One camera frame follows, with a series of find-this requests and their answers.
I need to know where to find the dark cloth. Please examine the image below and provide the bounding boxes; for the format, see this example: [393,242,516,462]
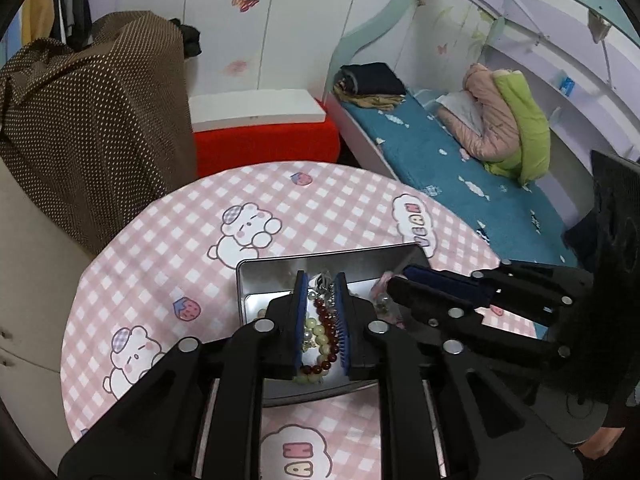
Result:
[170,17,204,59]

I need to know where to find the red bead bracelet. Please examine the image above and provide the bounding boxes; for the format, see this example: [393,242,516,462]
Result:
[300,297,346,377]

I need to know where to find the person's right hand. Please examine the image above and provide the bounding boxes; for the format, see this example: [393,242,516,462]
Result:
[580,425,626,462]

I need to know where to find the cream bead bracelet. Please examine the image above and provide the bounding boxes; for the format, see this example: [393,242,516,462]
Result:
[295,310,334,387]

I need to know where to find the white cabinet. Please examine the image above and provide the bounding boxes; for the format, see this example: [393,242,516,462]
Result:
[0,160,97,461]

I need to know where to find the white board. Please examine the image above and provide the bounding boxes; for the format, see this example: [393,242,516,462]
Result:
[189,88,329,134]

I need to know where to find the brown dotted cloth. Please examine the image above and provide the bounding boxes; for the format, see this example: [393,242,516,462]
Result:
[0,10,199,257]

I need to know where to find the yellow hanging garment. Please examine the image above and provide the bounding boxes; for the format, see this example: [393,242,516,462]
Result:
[19,0,57,45]

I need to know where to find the blue bed sheet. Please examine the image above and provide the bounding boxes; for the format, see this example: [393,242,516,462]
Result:
[340,85,601,282]

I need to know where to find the white wardrobe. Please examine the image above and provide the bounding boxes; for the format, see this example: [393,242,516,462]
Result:
[85,0,417,107]

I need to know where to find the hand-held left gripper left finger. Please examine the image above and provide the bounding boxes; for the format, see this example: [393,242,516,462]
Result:
[57,270,308,480]

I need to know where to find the teal curved bed frame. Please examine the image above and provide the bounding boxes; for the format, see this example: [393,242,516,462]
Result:
[322,0,640,102]

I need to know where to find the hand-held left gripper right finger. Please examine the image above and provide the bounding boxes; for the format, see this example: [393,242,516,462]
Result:
[335,271,584,480]

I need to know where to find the pink padded jacket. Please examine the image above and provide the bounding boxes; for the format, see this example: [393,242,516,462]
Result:
[437,64,524,162]

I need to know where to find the folded dark clothes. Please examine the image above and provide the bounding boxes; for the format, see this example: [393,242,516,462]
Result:
[334,62,407,110]

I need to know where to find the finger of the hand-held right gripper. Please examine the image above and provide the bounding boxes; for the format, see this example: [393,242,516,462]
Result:
[401,259,597,327]
[386,276,572,375]

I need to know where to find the red storage box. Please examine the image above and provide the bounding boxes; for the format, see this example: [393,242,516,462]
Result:
[192,112,342,179]

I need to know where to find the grey metal tin box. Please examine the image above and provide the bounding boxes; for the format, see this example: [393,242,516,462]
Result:
[235,242,433,409]

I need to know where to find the white paper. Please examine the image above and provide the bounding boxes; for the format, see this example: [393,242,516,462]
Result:
[436,91,484,134]

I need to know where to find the dark hanging garments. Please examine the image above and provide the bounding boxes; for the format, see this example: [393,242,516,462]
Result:
[50,0,94,52]

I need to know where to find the pink hair clip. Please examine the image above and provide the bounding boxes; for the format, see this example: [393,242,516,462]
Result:
[369,271,402,328]

